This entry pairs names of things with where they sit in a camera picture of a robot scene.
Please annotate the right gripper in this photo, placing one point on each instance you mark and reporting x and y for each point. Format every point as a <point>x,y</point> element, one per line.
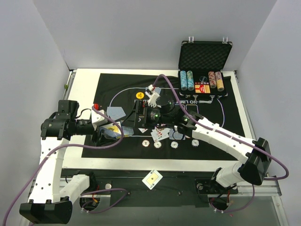
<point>141,114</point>

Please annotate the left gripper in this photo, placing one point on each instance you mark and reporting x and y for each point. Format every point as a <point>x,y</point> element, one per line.
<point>99,137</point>

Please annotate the yellow dealer button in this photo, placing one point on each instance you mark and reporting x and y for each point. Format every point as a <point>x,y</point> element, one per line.
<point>139,95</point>

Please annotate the face up king card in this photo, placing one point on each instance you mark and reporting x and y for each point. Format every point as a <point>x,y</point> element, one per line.
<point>163,133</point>

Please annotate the blue playing card deck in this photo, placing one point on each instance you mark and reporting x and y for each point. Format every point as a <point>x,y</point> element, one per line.
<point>112,130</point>

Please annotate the face up red card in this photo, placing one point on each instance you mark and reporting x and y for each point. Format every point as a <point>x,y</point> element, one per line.
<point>155,136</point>

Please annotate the red white chip stack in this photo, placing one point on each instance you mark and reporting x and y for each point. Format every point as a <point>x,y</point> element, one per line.
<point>145,143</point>

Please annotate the grey white chip stack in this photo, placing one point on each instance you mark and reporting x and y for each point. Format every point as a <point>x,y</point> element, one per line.
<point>157,144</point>

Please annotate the blue white chip stack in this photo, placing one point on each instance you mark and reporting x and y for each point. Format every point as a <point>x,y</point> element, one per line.
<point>174,144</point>

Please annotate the ace of spades card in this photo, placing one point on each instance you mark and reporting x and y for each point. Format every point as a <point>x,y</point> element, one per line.
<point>152,179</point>

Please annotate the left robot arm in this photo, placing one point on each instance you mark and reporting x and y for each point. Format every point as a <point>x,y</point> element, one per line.
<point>48,203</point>

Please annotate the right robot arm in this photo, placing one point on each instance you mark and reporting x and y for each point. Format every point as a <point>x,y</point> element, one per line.
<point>253,156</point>

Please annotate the black poker table mat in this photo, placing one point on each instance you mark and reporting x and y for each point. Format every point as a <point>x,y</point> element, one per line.
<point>120,89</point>

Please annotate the blue chip row left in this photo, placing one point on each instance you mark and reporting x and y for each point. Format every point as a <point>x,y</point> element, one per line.
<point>183,80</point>

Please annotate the blue chip row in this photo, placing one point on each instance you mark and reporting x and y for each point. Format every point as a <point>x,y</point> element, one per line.
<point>190,80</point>
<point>183,80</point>

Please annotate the blue chip row right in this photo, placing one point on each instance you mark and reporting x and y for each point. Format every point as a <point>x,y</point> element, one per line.
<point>190,80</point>

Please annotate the red orange card deck box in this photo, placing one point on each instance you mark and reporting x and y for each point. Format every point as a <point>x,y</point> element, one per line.
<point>202,88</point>

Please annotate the black poker chip case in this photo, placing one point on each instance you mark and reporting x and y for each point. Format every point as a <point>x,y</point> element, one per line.
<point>200,57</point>

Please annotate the clear round button in case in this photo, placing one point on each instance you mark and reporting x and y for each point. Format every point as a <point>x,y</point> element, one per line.
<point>203,78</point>

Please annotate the red chip row in case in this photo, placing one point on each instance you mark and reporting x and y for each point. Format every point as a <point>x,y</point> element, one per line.
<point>212,80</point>

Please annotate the tan chip row in case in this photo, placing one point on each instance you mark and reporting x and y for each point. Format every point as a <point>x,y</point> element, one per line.
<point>219,81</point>

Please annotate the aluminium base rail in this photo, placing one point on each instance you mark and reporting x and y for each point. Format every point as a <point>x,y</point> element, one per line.
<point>268,188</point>

